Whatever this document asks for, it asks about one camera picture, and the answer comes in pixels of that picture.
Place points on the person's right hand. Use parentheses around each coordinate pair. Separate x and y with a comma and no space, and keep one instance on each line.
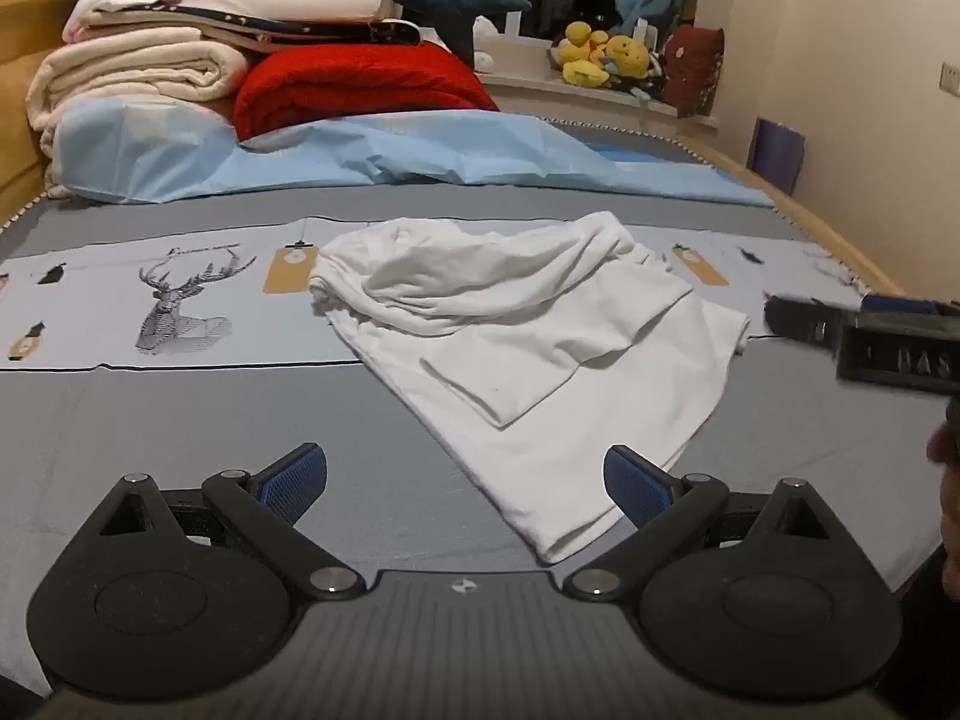
(946,480)

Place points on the white wall socket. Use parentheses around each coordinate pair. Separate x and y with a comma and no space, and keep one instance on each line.
(951,79)

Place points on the windowsill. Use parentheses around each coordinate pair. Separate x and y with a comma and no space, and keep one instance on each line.
(540,90)

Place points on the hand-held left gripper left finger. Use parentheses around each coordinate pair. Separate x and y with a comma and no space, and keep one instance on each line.
(294,481)

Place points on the white small garment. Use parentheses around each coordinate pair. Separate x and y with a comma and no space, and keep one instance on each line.
(562,360)

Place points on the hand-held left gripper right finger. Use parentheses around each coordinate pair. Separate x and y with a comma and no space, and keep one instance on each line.
(636,487)

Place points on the white folded quilt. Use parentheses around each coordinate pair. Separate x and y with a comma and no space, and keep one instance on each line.
(300,0)

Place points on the yellow headboard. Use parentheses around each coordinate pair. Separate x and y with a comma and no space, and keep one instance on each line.
(19,90)

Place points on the light blue duvet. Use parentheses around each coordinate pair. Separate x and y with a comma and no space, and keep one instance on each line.
(375,150)

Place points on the cream folded blanket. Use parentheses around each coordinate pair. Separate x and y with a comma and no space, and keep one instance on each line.
(127,71)

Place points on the purple bag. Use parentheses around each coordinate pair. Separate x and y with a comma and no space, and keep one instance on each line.
(778,154)

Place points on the yellow duck plush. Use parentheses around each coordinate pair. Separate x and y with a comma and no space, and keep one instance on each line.
(628,56)
(583,52)

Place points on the grey deer-print bed sheet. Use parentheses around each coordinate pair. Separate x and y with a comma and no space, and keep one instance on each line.
(225,420)

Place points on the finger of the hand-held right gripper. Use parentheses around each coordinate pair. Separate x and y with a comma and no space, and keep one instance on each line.
(799,321)

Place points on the red folded blanket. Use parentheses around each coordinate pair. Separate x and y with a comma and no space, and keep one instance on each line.
(360,82)

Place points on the wooden bed frame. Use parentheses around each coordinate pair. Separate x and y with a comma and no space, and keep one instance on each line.
(825,221)

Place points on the dark red dotted pillow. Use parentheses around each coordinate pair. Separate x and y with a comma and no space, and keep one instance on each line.
(694,67)

